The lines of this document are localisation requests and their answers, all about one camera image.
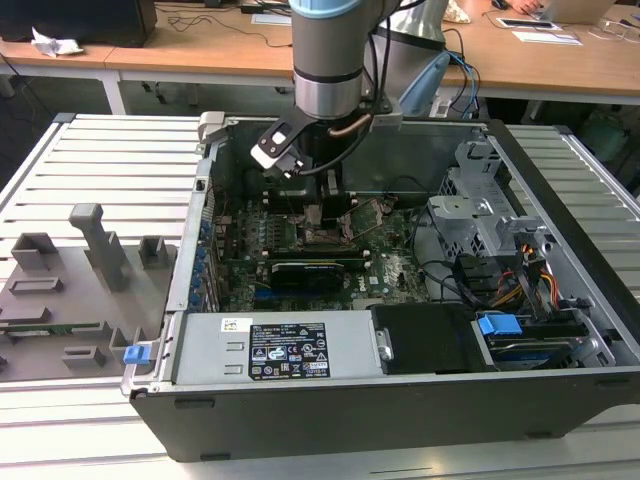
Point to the pale green bin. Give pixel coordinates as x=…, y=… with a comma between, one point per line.
x=605, y=132

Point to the patterned pale bag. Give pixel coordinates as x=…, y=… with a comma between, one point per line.
x=457, y=11

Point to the green RAM stick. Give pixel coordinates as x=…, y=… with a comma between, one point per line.
x=60, y=327

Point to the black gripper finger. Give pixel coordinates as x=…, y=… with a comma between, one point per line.
x=335, y=205

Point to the blue expansion slot clip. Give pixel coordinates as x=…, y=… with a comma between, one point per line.
x=204, y=231
x=201, y=257
x=196, y=297
x=199, y=273

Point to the black box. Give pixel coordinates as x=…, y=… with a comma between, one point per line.
x=75, y=22

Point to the blue case latch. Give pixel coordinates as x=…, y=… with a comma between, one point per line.
x=136, y=355

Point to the black graphics card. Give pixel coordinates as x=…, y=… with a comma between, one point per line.
x=307, y=277

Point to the grey power supply box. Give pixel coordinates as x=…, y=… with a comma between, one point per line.
x=210, y=345

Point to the blue disk carrier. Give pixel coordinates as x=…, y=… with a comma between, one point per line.
x=499, y=327

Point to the RAM slot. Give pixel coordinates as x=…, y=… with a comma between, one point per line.
x=315, y=252
x=357, y=264
x=280, y=206
x=280, y=196

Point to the grey parts rack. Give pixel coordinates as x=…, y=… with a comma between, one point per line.
x=60, y=300

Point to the silver laptop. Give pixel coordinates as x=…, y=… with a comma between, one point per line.
x=580, y=12

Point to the silver metal drive cage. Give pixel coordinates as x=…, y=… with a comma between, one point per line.
x=467, y=215

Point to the crumpled white paper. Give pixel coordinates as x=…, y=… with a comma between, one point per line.
x=55, y=44

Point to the black computer mouse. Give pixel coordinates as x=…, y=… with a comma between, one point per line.
x=499, y=4

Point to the black plastic shroud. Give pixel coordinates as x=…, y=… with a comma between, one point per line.
x=430, y=340

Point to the white printed paper sheet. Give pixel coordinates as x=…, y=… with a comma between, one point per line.
x=547, y=37

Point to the wooden desk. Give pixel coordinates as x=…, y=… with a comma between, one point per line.
x=525, y=65
x=60, y=60

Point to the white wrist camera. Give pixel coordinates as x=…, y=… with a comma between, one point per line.
x=272, y=147

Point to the flat white tablet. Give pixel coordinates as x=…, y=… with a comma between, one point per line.
x=525, y=23

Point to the black rear fan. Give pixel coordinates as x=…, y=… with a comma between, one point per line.
x=252, y=181

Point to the black PC case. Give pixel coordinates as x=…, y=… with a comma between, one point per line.
x=350, y=415

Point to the green motherboard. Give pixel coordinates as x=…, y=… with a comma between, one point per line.
x=395, y=270

